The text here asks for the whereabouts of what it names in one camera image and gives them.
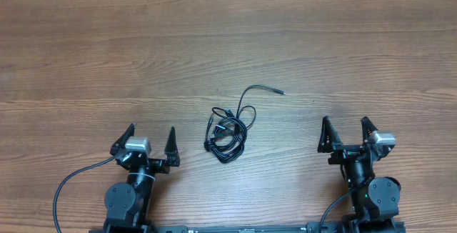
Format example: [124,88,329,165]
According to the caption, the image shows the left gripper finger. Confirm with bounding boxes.
[164,127,181,167]
[110,124,135,155]

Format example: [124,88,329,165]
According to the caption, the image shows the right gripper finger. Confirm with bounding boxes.
[317,116,342,153]
[361,116,378,142]

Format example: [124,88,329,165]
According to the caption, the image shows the black cable bundle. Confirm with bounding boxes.
[204,84,286,164]

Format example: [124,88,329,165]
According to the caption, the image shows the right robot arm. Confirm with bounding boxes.
[317,116,406,232]

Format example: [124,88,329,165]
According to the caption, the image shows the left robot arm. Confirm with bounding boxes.
[99,124,180,233]

